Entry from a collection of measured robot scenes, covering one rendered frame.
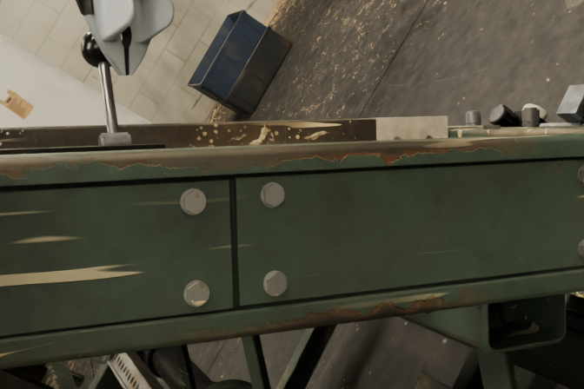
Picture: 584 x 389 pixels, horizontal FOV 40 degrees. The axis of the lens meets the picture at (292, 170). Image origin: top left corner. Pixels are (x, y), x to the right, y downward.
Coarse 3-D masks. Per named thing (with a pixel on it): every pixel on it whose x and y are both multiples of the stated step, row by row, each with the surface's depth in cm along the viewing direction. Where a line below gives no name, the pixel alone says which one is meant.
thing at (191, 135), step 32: (0, 128) 98; (32, 128) 99; (64, 128) 101; (96, 128) 102; (128, 128) 104; (160, 128) 105; (192, 128) 107; (224, 128) 109; (256, 128) 110; (288, 128) 112; (320, 128) 114; (352, 128) 116; (384, 128) 118; (416, 128) 120
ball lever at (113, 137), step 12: (84, 36) 73; (84, 48) 72; (96, 48) 72; (96, 60) 72; (108, 72) 72; (108, 84) 72; (108, 96) 71; (108, 108) 70; (108, 120) 70; (108, 132) 70; (108, 144) 68; (120, 144) 69
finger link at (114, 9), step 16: (96, 0) 63; (112, 0) 63; (128, 0) 61; (96, 16) 64; (112, 16) 63; (128, 16) 61; (96, 32) 64; (112, 32) 63; (112, 48) 64; (112, 64) 65
